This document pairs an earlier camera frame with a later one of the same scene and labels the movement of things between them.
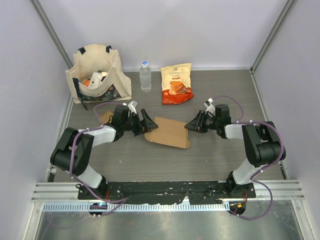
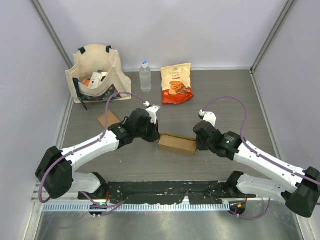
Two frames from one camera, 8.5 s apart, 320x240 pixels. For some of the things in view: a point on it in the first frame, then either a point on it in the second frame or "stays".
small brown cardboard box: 107,117 stays
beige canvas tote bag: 90,59 stays
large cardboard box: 169,132 to 177,143
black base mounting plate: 151,192 stays
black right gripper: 197,124 to 199,146
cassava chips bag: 176,87 stays
